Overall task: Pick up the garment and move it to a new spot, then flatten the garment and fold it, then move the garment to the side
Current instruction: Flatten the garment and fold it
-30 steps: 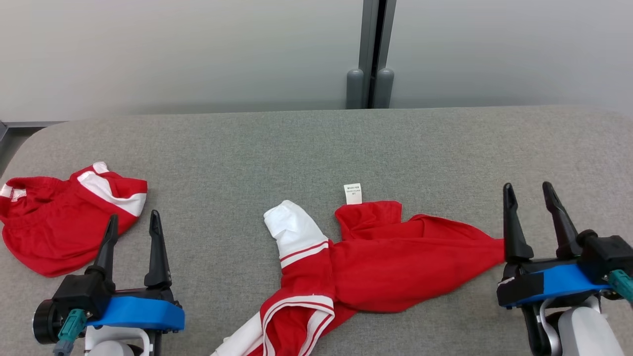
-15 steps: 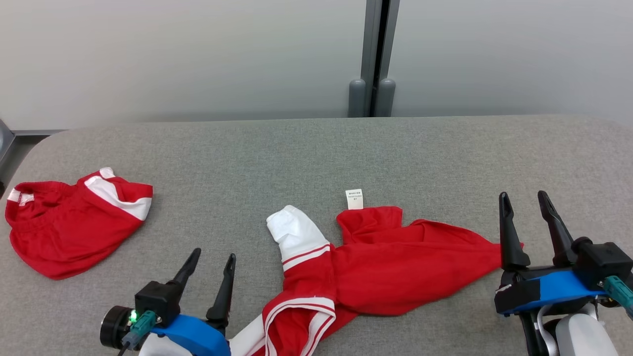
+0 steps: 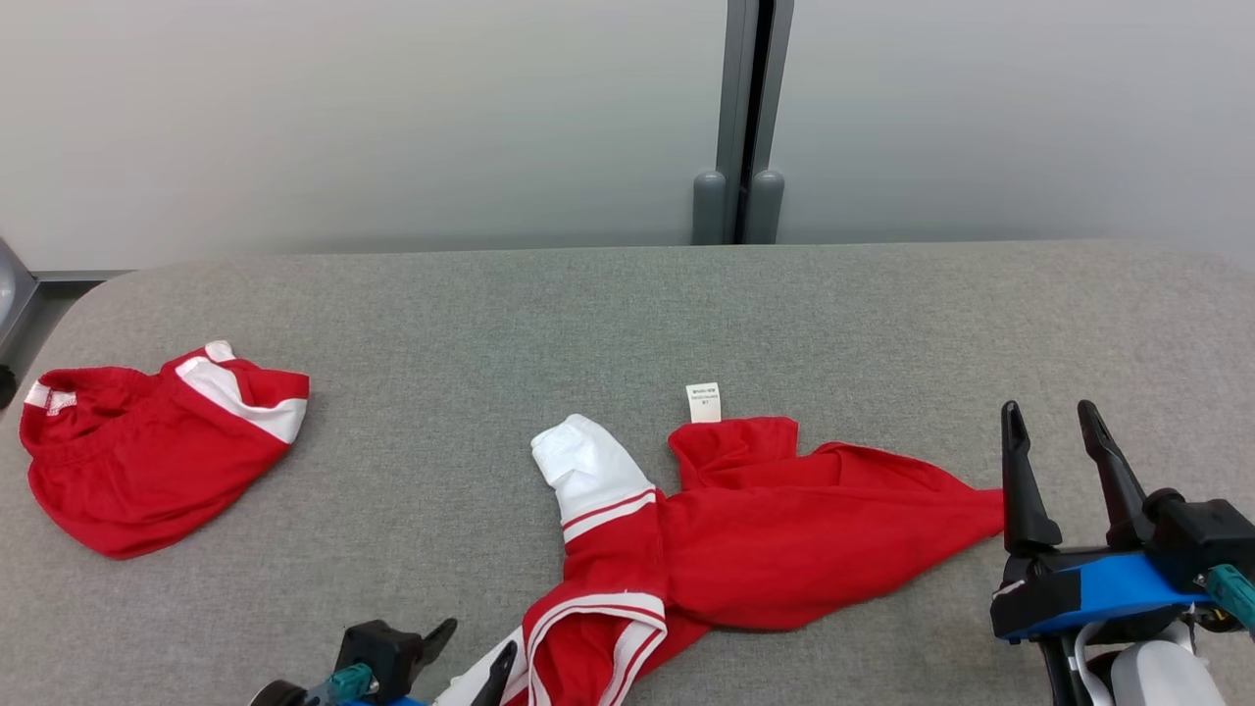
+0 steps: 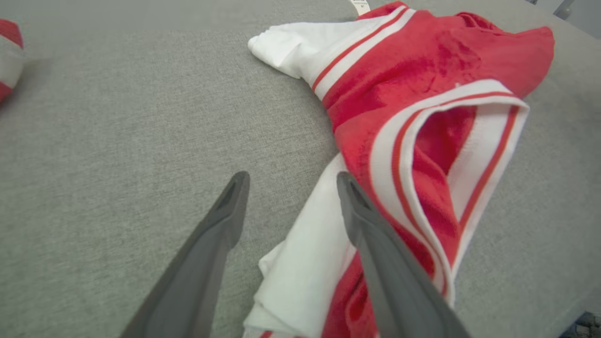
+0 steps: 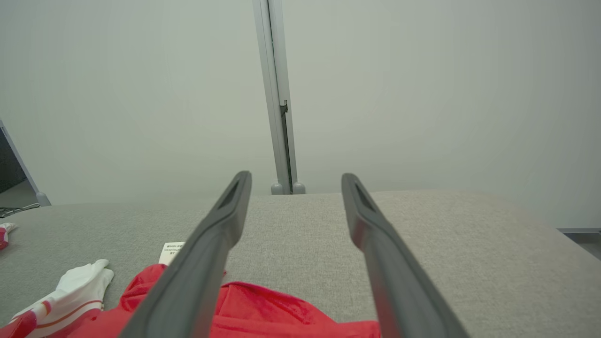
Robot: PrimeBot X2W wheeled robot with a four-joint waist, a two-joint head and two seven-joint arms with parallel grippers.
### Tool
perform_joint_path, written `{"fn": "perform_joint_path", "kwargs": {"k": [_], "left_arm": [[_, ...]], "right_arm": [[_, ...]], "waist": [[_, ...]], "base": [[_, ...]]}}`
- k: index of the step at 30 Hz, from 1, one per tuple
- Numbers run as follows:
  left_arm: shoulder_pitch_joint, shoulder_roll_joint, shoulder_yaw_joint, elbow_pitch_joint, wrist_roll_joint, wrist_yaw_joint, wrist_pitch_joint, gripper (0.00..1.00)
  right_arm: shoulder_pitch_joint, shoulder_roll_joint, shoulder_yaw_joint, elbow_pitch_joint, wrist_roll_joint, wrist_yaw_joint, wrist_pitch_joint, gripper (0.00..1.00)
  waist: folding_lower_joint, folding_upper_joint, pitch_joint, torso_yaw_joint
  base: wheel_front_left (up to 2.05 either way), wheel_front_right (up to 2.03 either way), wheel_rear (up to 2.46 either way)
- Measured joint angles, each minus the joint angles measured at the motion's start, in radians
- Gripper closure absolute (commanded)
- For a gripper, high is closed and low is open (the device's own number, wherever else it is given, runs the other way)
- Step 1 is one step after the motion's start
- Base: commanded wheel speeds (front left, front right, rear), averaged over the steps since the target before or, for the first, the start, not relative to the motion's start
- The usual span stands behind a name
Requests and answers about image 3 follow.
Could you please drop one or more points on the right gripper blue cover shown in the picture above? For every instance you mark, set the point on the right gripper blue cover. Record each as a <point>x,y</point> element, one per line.
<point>1108,593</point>

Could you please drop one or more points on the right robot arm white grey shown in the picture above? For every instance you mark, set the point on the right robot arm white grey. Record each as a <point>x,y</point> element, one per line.
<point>1167,681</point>

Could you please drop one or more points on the red shorts white side panels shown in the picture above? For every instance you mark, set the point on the red shorts white side panels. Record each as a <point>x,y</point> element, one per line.
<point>147,471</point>

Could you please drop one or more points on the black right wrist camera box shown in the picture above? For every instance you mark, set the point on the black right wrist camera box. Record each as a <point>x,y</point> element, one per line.
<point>1201,529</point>

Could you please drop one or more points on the grey rounded partition foot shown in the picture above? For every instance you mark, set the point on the grey rounded partition foot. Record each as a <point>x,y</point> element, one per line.
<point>766,211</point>
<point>709,211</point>

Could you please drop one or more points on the grey vertical partition frame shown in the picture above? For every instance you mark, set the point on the grey vertical partition frame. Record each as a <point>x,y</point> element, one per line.
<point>750,88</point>

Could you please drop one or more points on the red Bulls 23 jersey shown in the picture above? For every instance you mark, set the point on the red Bulls 23 jersey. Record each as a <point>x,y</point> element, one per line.
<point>784,529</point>

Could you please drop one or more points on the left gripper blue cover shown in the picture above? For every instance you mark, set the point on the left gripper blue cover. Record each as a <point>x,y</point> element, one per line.
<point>279,694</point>

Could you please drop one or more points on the black caster wheel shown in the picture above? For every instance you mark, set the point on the black caster wheel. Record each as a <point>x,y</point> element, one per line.
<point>7,387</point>

